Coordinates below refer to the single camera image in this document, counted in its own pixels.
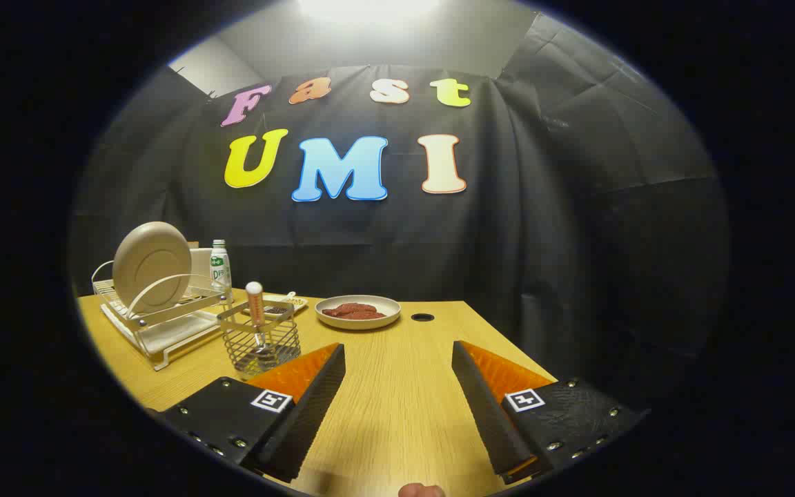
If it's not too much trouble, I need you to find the metal wire basket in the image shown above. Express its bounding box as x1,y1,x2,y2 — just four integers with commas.
217,300,302,377

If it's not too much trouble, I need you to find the beige plate with meat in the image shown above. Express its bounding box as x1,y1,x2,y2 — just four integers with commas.
315,295,402,331

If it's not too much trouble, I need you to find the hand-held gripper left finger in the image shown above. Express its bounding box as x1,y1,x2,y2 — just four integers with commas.
146,343,346,484

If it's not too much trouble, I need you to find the black backdrop cloth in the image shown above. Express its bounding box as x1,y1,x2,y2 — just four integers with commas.
70,14,729,415

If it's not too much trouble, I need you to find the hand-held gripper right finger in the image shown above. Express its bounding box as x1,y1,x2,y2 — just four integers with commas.
451,340,647,485

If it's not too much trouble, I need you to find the beige round plate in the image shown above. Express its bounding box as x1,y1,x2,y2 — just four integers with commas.
112,222,193,315

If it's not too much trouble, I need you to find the white wire dish rack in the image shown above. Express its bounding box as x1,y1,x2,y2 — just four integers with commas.
91,259,233,371

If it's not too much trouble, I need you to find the pink handled spoon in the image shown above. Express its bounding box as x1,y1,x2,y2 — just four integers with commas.
246,281,277,367

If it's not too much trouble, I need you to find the white divided bean tray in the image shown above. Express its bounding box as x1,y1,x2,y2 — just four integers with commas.
259,292,308,318

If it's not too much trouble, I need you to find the white green label bottle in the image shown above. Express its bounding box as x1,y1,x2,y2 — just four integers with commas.
210,240,233,304

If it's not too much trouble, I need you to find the white drip tray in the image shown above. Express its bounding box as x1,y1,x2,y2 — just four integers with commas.
104,304,222,356

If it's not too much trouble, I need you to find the white toaster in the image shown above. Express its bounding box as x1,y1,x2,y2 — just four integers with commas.
189,247,213,284

